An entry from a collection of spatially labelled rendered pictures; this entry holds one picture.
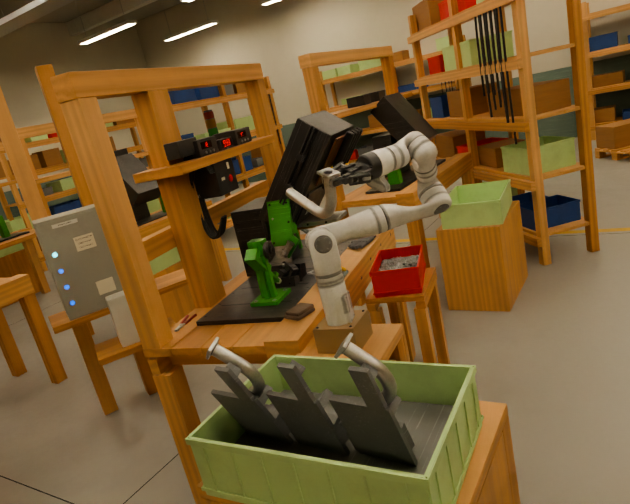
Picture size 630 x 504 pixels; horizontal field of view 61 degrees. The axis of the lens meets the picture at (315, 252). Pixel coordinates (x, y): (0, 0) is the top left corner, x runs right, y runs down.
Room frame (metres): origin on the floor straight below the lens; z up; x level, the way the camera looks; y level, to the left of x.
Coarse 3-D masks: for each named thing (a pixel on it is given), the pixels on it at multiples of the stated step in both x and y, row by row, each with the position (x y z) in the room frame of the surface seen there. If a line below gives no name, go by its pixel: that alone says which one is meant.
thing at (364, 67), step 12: (372, 60) 11.09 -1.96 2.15; (396, 60) 10.84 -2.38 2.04; (408, 60) 10.58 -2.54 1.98; (324, 72) 11.75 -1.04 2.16; (336, 72) 11.63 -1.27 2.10; (348, 72) 11.39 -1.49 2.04; (360, 72) 11.17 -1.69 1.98; (372, 72) 11.02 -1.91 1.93; (324, 84) 11.66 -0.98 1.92; (408, 84) 11.14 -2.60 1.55; (444, 84) 10.28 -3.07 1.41; (324, 96) 11.74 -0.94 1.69; (336, 96) 12.13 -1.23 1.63; (336, 108) 11.57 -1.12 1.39; (372, 120) 11.25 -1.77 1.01; (372, 132) 11.16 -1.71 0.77; (372, 144) 11.74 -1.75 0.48
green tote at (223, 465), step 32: (320, 384) 1.42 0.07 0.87; (352, 384) 1.36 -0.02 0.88; (416, 384) 1.26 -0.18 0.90; (448, 384) 1.21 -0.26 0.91; (224, 416) 1.26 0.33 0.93; (480, 416) 1.17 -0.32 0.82; (192, 448) 1.15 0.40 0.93; (224, 448) 1.09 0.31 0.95; (256, 448) 1.05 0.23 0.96; (448, 448) 0.95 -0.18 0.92; (224, 480) 1.11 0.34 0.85; (256, 480) 1.06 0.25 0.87; (288, 480) 1.01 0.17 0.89; (320, 480) 0.96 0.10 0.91; (352, 480) 0.92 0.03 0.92; (384, 480) 0.88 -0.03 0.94; (416, 480) 0.84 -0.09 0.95; (448, 480) 0.93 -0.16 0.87
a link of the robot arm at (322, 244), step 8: (312, 232) 1.68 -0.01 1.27; (320, 232) 1.66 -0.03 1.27; (328, 232) 1.66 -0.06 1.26; (312, 240) 1.65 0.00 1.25; (320, 240) 1.65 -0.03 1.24; (328, 240) 1.65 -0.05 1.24; (312, 248) 1.65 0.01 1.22; (320, 248) 1.65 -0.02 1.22; (328, 248) 1.65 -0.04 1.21; (336, 248) 1.66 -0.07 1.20; (312, 256) 1.66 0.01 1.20; (320, 256) 1.65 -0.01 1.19; (328, 256) 1.65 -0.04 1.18; (336, 256) 1.66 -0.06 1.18; (320, 264) 1.65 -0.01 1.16; (328, 264) 1.65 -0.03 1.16; (336, 264) 1.66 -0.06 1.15; (320, 272) 1.65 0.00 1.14; (328, 272) 1.65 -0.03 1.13; (336, 272) 1.66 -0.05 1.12
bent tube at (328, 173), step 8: (328, 168) 1.41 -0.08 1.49; (328, 176) 1.36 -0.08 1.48; (328, 184) 1.39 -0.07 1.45; (288, 192) 1.60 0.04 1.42; (296, 192) 1.59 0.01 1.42; (328, 192) 1.39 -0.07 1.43; (296, 200) 1.56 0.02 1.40; (304, 200) 1.54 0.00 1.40; (328, 200) 1.40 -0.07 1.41; (336, 200) 1.41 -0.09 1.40; (304, 208) 1.53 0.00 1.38; (312, 208) 1.50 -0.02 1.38; (320, 208) 1.48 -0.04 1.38; (328, 208) 1.41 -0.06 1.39; (320, 216) 1.46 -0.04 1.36; (328, 216) 1.44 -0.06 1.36
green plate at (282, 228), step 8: (288, 200) 2.40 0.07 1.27; (272, 208) 2.43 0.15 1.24; (280, 208) 2.41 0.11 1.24; (288, 208) 2.39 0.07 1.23; (272, 216) 2.42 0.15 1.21; (280, 216) 2.41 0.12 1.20; (288, 216) 2.39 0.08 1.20; (272, 224) 2.42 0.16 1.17; (280, 224) 2.40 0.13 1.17; (288, 224) 2.38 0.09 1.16; (272, 232) 2.41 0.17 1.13; (280, 232) 2.39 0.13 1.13; (288, 232) 2.37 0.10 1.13; (296, 232) 2.43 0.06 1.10; (272, 240) 2.40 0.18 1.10; (280, 240) 2.39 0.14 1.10
